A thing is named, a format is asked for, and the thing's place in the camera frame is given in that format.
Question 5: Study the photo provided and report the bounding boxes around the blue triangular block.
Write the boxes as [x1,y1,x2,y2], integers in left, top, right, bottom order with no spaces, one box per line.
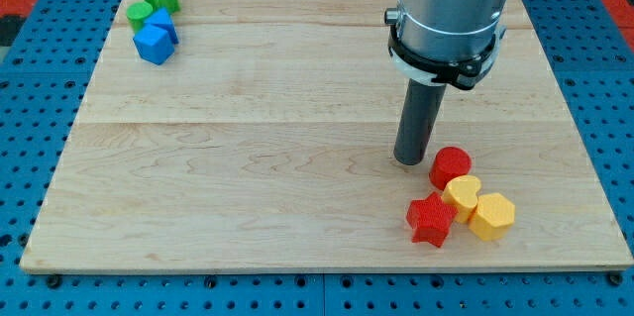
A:
[144,7,179,45]

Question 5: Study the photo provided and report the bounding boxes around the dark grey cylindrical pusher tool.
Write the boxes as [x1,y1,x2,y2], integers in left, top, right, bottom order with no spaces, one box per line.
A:
[393,79,446,165]

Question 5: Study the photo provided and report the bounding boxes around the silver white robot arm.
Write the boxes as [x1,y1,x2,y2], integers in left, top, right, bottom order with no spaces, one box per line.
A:
[384,0,506,90]

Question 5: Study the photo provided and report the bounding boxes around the yellow heart block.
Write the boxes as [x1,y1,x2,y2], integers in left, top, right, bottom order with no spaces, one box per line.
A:
[441,175,481,224]

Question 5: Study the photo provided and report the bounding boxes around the red star block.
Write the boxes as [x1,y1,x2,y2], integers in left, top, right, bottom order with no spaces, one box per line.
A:
[406,192,458,248]

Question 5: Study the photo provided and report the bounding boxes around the light wooden board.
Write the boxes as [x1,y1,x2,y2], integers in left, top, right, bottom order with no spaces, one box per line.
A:
[20,0,633,275]

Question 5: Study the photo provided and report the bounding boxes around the yellow hexagon block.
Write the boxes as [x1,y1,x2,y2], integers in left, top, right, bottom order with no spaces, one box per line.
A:
[468,193,516,241]

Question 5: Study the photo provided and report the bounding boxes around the green cylinder block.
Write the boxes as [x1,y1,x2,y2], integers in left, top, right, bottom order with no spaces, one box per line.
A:
[126,1,154,33]

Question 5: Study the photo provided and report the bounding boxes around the blue cube block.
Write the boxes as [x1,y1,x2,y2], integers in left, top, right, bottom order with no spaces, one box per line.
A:
[133,25,175,65]

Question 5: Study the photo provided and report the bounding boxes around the red cylinder block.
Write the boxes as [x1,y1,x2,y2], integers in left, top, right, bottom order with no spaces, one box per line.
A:
[429,147,472,190]

